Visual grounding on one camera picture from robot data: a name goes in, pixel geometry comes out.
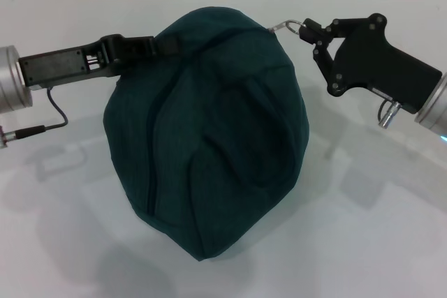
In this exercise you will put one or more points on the dark teal insulated lunch bag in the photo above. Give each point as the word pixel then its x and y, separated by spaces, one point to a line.
pixel 209 137

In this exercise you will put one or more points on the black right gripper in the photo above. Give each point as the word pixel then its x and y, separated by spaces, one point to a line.
pixel 380 64

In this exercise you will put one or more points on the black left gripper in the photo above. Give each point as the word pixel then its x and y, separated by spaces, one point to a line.
pixel 59 66

